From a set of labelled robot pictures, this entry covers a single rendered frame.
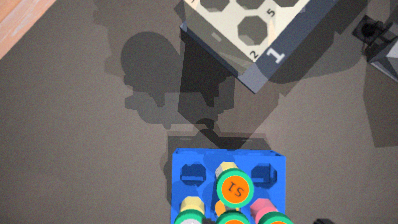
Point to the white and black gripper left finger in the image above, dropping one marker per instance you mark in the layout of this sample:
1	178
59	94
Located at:
207	221

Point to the blue tube rack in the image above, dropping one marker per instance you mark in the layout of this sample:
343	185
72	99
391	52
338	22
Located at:
194	165

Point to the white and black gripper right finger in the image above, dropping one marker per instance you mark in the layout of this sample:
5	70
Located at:
323	221

